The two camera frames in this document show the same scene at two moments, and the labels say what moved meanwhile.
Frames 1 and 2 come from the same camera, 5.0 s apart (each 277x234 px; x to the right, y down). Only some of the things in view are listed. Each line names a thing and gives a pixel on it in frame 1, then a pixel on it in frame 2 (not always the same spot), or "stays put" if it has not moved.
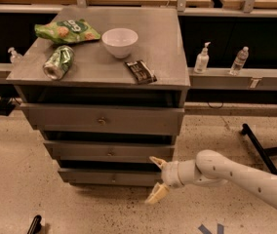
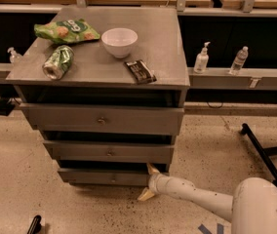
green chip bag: x=66 y=31 stays put
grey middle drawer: x=100 y=149 stays put
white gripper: x=170 y=174 -> x=157 y=182
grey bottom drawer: x=110 y=176 stays put
